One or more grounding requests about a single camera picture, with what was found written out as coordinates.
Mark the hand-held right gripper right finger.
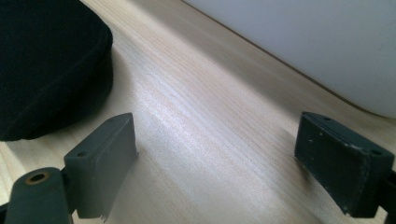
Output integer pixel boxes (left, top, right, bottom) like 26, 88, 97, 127
294, 111, 396, 218

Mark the white divided storage box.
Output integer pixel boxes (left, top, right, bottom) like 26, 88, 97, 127
183, 0, 396, 119

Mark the black cloth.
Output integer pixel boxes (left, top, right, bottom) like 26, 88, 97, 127
0, 0, 114, 142

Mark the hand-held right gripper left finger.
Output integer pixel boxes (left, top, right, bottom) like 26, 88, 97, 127
64, 112, 138, 222

